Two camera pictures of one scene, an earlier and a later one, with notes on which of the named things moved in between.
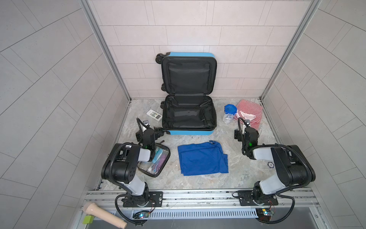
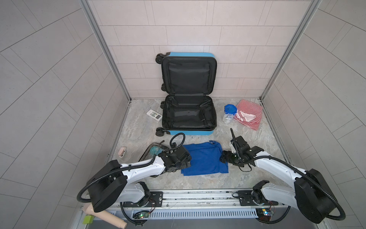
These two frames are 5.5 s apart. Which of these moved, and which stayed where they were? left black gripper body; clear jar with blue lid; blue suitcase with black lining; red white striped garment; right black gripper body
Moved: right black gripper body; left black gripper body
Stayed: blue suitcase with black lining; red white striped garment; clear jar with blue lid
